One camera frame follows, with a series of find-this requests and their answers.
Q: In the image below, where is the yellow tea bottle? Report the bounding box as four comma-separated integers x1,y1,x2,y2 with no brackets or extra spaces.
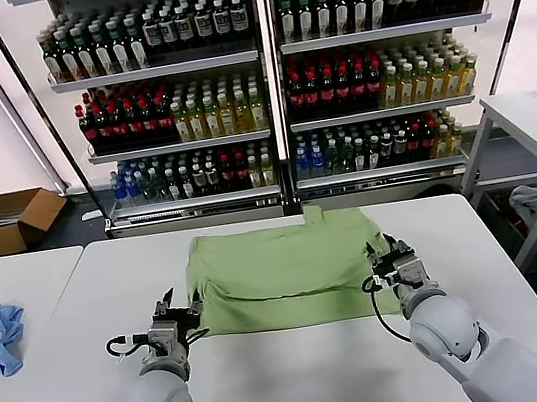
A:
170,100,194,145
443,123,466,158
394,63,420,108
216,92,240,137
245,155,264,191
247,86,270,132
185,98,210,143
201,94,226,140
258,152,277,189
410,61,436,106
231,89,256,135
455,54,481,97
378,66,404,111
426,57,452,104
431,125,451,160
441,55,466,100

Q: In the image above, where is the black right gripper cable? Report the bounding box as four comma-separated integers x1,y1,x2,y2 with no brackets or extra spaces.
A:
360,271,415,348

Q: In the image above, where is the dark tea bottle green cap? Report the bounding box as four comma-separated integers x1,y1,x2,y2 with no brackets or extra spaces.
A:
276,0,302,47
331,0,356,39
37,31,66,88
312,0,337,42
105,18,134,76
54,28,83,85
293,0,319,45
368,0,391,33
88,21,117,79
72,24,99,81
123,15,151,73
350,0,375,35

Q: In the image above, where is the grey window frame bar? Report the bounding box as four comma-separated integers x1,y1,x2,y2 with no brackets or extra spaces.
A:
0,0,69,203

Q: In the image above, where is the blue label water bottle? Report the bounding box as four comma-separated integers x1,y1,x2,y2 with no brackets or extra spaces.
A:
307,145,328,179
122,173,143,208
292,147,313,182
109,175,130,210

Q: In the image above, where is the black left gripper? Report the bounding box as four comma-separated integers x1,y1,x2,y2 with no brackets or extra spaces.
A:
145,282,211,350

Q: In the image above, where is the grey metal beverage shelf unit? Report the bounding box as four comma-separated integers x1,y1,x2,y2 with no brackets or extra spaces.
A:
264,0,519,216
5,0,288,254

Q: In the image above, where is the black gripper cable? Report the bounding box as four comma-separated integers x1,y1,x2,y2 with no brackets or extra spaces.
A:
360,271,415,348
105,320,215,370

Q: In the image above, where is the black storage crate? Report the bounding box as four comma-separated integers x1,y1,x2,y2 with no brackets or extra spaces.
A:
469,183,537,276

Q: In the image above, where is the black floor object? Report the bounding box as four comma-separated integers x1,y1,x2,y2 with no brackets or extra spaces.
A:
410,181,459,202

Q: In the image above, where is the green tinted water bottle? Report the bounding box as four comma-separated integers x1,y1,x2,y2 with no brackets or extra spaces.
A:
335,141,356,175
321,143,342,177
136,171,158,206
150,169,170,204

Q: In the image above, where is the white side table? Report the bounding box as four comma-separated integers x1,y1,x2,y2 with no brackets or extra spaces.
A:
445,88,537,283

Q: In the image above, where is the cola bottle red cap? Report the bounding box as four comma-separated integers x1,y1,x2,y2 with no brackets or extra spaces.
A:
403,123,424,164
331,64,357,117
74,103,102,157
152,91,179,145
347,61,371,114
316,66,341,119
106,98,132,152
90,101,116,155
216,151,239,195
137,94,163,148
230,149,253,193
362,59,386,112
284,71,309,124
416,121,438,162
122,96,147,150
300,68,325,121

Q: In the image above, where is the green polo shirt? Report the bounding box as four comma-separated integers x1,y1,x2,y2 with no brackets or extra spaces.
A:
176,194,407,345

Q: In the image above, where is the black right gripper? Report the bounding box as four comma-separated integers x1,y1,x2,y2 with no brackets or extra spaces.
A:
362,228,423,291

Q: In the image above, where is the white label tea bottle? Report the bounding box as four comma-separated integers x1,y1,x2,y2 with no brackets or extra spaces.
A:
362,136,383,171
350,138,369,173
177,164,196,201
164,167,183,203

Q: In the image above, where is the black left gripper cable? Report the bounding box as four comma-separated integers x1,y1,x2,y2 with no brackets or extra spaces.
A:
105,320,215,370

